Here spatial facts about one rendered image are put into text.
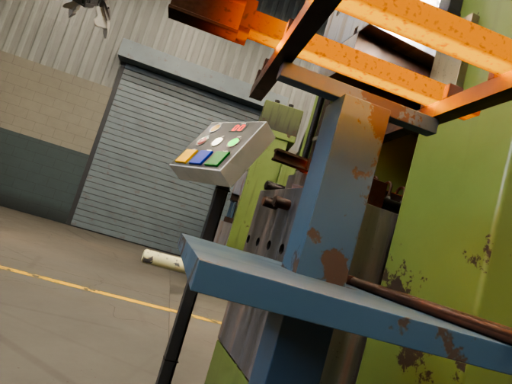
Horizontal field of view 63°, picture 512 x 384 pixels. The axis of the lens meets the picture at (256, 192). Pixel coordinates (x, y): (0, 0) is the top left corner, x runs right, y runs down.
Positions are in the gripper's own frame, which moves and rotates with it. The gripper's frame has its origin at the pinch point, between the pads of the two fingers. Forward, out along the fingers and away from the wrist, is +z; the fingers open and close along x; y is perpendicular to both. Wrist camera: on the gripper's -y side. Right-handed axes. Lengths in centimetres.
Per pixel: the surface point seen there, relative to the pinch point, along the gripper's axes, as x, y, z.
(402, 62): 91, -13, -32
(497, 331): 108, 81, -35
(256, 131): 58, -23, 13
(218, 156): 52, -12, 24
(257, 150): 62, -21, 19
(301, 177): 84, 10, 2
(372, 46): 82, -9, -33
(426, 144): 105, 16, -24
